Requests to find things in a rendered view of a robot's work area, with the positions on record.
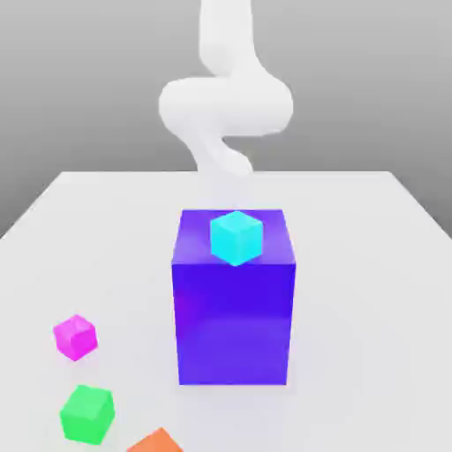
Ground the small orange cube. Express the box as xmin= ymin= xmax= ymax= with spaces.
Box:
xmin=125 ymin=426 xmax=185 ymax=452

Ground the small magenta cube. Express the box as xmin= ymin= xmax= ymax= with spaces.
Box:
xmin=52 ymin=313 xmax=99 ymax=362

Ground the small cyan cube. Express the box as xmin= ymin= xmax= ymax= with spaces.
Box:
xmin=209 ymin=210 xmax=265 ymax=267

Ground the small green cube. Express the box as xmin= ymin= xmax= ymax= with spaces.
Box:
xmin=58 ymin=384 xmax=117 ymax=447

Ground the large purple box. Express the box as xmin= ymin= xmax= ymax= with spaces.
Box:
xmin=170 ymin=208 xmax=297 ymax=387

